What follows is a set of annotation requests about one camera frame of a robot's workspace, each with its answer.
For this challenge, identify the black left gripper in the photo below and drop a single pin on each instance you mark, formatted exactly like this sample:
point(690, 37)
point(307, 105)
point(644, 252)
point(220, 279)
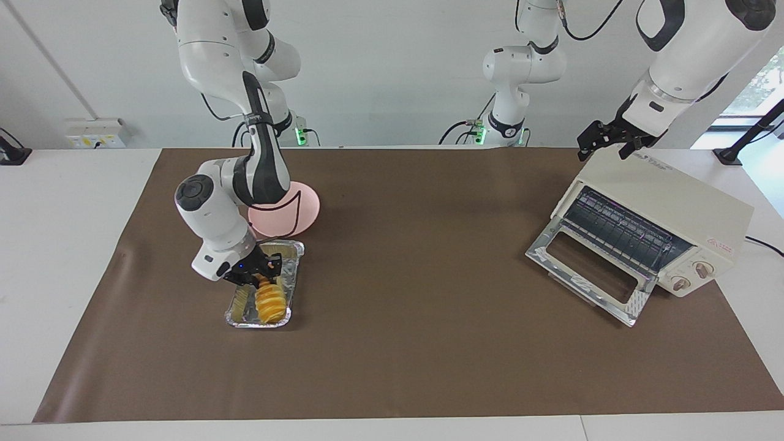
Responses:
point(618, 131)

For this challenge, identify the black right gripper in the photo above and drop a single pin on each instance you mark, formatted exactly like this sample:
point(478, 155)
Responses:
point(254, 266)

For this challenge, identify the sliced yellow bread loaf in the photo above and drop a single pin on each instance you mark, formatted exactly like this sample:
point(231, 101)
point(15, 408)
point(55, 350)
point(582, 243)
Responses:
point(271, 303)

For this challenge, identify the aluminium foil tray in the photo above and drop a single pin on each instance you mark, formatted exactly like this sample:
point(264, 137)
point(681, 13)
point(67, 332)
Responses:
point(240, 312)

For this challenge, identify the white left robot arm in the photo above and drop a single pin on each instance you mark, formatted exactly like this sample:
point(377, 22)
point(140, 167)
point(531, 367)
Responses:
point(692, 49)

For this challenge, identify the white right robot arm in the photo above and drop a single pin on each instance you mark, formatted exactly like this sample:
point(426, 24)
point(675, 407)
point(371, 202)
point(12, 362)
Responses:
point(214, 49)

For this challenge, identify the cream toaster oven body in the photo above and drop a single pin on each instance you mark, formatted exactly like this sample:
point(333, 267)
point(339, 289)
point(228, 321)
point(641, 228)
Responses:
point(686, 196)

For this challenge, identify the silver glass oven door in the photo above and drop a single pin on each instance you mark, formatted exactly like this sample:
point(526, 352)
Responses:
point(582, 275)

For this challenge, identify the round oven knob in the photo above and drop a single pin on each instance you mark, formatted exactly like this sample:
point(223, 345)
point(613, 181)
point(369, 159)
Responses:
point(703, 267)
point(680, 283)

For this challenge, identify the pink round plate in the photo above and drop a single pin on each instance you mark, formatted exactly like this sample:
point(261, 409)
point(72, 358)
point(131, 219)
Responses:
point(272, 223)

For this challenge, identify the brown table mat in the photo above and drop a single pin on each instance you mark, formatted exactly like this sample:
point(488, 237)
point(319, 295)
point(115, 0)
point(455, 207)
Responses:
point(398, 337)

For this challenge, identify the window with green view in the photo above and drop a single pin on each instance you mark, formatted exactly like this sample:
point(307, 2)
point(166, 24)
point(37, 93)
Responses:
point(765, 79)

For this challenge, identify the white wall socket box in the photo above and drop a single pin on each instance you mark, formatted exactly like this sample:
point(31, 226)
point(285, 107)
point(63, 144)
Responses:
point(92, 138)

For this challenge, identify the small black clamp mount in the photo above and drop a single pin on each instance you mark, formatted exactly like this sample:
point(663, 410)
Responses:
point(12, 154)

